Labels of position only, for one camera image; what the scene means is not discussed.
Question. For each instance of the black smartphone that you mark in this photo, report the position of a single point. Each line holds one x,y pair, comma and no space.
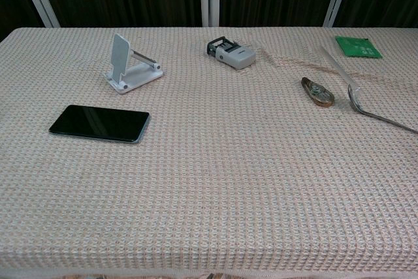
98,123

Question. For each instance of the white folding phone stand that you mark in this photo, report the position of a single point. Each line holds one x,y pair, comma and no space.
138,76

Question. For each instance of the beige waffle tablecloth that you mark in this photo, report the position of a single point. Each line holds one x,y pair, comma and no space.
209,177

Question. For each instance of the grey self-inking date stamp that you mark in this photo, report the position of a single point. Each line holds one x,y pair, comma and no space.
238,57

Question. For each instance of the brown correction tape dispenser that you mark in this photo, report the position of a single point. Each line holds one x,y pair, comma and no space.
318,94

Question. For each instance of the clear plastic spoon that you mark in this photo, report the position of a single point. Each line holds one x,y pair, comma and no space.
336,65

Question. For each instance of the metal spoon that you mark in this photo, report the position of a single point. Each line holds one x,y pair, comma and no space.
355,99

